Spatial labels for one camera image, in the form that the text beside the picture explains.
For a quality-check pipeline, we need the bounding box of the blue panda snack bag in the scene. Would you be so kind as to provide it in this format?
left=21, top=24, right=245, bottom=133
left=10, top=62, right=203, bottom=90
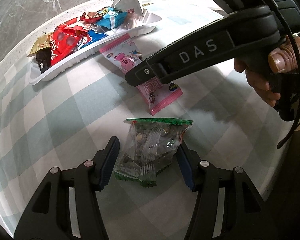
left=95, top=7, right=127, bottom=30

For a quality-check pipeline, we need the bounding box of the black snack bag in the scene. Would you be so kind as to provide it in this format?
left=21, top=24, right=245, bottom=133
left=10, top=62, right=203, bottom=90
left=36, top=47, right=51, bottom=73

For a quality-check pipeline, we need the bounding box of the blue yellow snack packet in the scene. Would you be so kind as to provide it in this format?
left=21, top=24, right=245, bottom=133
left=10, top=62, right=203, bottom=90
left=76, top=29, right=108, bottom=50

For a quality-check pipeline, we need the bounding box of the red Mylikes candy bag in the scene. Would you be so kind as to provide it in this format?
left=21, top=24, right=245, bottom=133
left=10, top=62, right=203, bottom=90
left=50, top=17, right=91, bottom=66

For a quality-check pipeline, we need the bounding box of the orange snack bar wrapper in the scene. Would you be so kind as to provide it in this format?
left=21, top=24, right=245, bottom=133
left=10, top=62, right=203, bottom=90
left=79, top=8, right=108, bottom=23

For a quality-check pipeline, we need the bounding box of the person's right hand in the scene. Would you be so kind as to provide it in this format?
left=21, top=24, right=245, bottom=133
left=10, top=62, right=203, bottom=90
left=234, top=36, right=300, bottom=107

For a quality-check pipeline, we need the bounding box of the checkered green white tablecloth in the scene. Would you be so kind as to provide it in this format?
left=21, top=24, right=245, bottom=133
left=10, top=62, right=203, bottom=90
left=0, top=2, right=298, bottom=240

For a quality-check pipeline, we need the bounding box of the white plastic tray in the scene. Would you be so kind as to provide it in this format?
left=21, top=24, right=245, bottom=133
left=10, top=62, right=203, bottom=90
left=28, top=9, right=162, bottom=86

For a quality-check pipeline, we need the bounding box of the green clear nut bag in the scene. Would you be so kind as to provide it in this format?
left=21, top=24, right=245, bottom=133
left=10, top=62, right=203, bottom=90
left=114, top=118, right=193, bottom=187

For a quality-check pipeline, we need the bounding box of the white red striped snack bag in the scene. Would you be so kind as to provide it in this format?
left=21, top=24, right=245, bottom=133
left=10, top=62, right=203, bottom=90
left=113, top=0, right=143, bottom=17

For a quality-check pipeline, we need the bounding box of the pink pig snack bag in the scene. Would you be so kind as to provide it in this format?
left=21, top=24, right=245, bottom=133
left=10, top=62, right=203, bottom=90
left=100, top=34, right=183, bottom=115

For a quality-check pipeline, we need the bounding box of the gold foil snack packet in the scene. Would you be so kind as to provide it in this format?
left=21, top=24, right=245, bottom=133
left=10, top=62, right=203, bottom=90
left=27, top=33, right=52, bottom=57

